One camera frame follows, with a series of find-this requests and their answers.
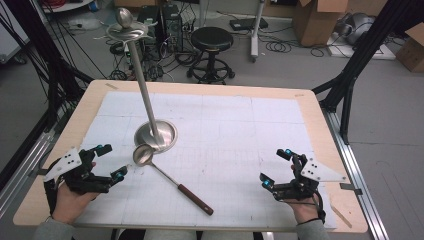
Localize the tall metal ladle stand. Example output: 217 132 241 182
105 7 178 155

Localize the thin wooden stick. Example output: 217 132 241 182
329 203 353 230

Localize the black wrist strap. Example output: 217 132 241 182
44 179 58 215

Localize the large cardboard box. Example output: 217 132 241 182
292 0 350 48

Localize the black computer tower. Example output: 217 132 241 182
136 5 162 38
161 3 185 53

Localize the person's left hand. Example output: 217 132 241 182
52 161 101 225

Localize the flat black device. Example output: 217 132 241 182
229 17 270 32

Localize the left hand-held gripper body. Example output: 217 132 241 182
43 147 115 196

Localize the white gridded mat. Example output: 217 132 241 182
74 91 338 231

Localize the small cardboard box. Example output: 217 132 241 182
395 22 424 74

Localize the coiled black floor cable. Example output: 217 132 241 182
265 39 293 54

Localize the person's right hand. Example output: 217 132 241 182
287 164 321 225

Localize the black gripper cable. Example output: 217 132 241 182
312 189 327 224

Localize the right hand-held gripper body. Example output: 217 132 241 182
272 154 348 202

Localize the black round stool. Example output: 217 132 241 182
186 26 236 85

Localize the white stand post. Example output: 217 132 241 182
249 0 268 63

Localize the grey rounded device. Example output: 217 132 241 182
334 12 376 46

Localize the small metal bracket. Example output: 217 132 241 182
339 182 363 196

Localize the aluminium rail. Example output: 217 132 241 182
321 108 390 240
0 130 57 219

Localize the white flat board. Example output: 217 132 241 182
325 32 397 61

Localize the metal ladle with wooden handle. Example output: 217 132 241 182
132 143 215 217

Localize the black metal frame post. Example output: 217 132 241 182
0 0 96 189
312 0 424 145

